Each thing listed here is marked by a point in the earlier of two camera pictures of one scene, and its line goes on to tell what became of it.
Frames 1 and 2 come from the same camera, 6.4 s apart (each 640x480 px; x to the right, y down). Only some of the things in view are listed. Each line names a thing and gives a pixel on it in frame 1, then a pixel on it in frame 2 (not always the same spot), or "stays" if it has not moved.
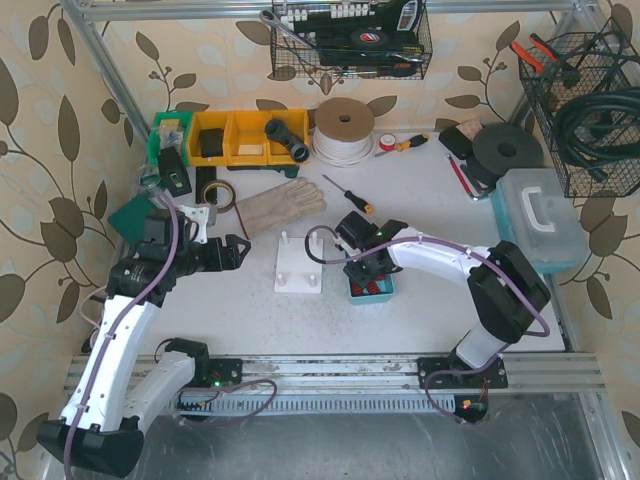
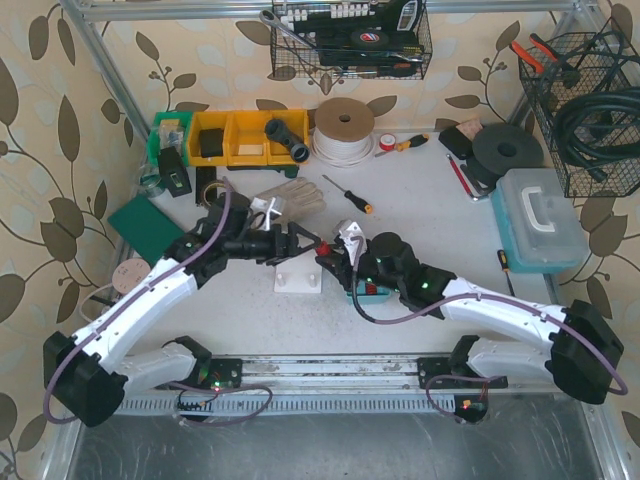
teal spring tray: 379,291 stays
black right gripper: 368,265 to 345,267
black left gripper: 220,254 to 275,245
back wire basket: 351,39 stays
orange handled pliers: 537,62 stays
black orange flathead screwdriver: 366,207 stays
